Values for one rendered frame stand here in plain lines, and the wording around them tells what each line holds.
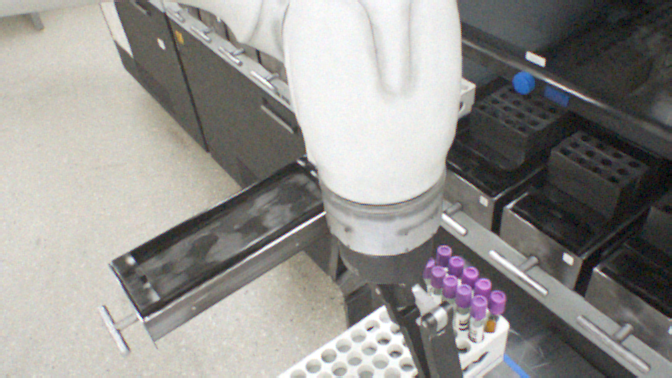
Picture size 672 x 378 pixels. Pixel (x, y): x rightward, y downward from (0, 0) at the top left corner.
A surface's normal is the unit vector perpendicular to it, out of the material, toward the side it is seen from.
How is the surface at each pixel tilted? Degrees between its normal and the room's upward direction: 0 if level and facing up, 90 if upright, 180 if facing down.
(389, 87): 81
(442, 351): 74
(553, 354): 0
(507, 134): 90
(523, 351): 0
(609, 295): 90
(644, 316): 90
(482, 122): 90
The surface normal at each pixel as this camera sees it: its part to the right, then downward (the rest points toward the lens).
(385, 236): -0.03, 0.68
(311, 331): -0.10, -0.73
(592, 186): -0.80, 0.46
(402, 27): 0.20, 0.46
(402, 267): 0.29, 0.62
